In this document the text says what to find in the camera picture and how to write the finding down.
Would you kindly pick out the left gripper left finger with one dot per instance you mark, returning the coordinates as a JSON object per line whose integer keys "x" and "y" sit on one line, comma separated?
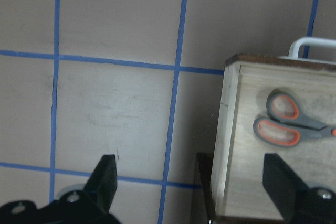
{"x": 102, "y": 184}

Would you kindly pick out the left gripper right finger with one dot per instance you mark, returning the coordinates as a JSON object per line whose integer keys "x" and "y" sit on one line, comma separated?
{"x": 284, "y": 187}

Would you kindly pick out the grey orange scissors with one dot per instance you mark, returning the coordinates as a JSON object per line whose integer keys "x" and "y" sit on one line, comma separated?
{"x": 286, "y": 124}

